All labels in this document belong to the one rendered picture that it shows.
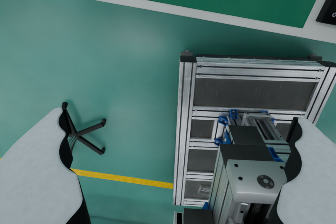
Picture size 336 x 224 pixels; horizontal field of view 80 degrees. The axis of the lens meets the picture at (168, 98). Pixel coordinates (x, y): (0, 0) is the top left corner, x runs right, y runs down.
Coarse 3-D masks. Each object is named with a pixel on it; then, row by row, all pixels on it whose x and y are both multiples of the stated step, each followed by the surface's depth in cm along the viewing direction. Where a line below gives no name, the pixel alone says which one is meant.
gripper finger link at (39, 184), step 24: (48, 120) 10; (24, 144) 8; (48, 144) 8; (0, 168) 7; (24, 168) 7; (48, 168) 7; (0, 192) 6; (24, 192) 6; (48, 192) 6; (72, 192) 6; (0, 216) 6; (24, 216) 6; (48, 216) 6; (72, 216) 6
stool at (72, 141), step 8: (64, 104) 147; (104, 120) 153; (72, 128) 154; (88, 128) 154; (96, 128) 153; (72, 136) 155; (80, 136) 160; (72, 144) 150; (88, 144) 162; (96, 152) 166; (104, 152) 172
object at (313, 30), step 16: (112, 0) 47; (128, 0) 46; (144, 0) 46; (320, 0) 45; (192, 16) 47; (208, 16) 47; (224, 16) 47; (288, 32) 48; (304, 32) 48; (320, 32) 48
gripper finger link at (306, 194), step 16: (304, 128) 10; (304, 144) 9; (320, 144) 9; (288, 160) 9; (304, 160) 8; (320, 160) 8; (288, 176) 9; (304, 176) 7; (320, 176) 7; (288, 192) 7; (304, 192) 7; (320, 192) 7; (272, 208) 7; (288, 208) 6; (304, 208) 6; (320, 208) 6
